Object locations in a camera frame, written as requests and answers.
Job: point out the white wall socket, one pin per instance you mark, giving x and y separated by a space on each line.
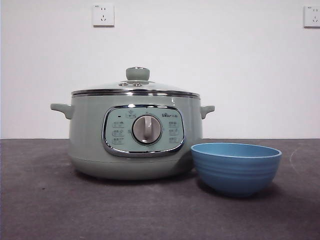
103 15
312 16

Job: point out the glass lid with green knob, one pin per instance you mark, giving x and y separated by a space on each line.
160 87

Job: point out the pale green electric steamer pot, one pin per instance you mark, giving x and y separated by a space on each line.
90 140

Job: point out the blue ribbed bowl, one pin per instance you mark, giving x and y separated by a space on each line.
236 172

